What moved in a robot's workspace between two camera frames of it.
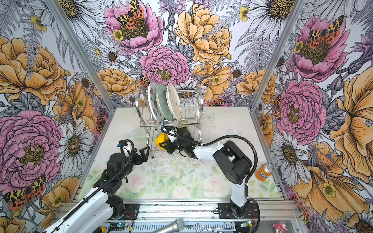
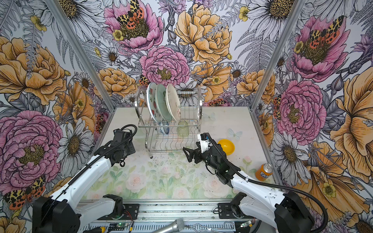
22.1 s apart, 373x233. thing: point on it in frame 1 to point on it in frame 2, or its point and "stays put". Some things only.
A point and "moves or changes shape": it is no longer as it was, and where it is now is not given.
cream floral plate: x=174 y=100 stays put
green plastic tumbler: x=183 y=123 stays put
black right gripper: x=168 y=147 to x=197 y=152
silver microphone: x=178 y=225 stays put
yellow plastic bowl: x=161 y=138 moves or changes shape
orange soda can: x=263 y=172 stays put
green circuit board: x=117 y=226 stays put
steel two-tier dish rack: x=191 y=107 stays put
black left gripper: x=144 y=158 to x=131 y=150
